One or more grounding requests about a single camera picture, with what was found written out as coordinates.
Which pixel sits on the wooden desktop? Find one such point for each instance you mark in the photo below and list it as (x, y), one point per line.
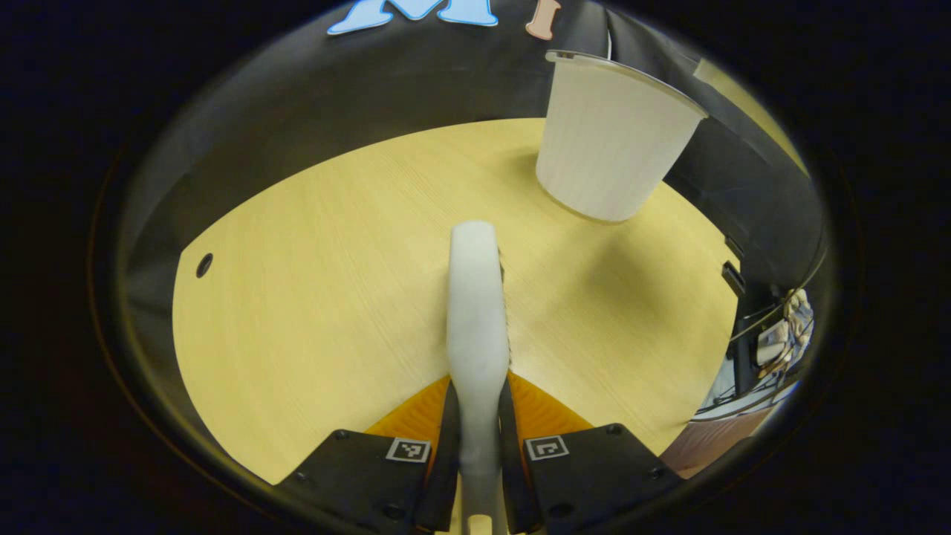
(312, 297)

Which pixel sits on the black desk edge bracket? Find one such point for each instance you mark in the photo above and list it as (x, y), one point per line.
(733, 278)

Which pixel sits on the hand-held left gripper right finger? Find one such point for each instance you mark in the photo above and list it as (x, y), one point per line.
(511, 461)

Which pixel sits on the white ribbed garbage bin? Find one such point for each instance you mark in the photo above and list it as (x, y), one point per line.
(609, 141)

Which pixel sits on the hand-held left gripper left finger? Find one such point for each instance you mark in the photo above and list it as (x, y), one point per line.
(443, 461)

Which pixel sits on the small grey broom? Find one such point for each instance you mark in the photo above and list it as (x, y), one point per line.
(475, 297)

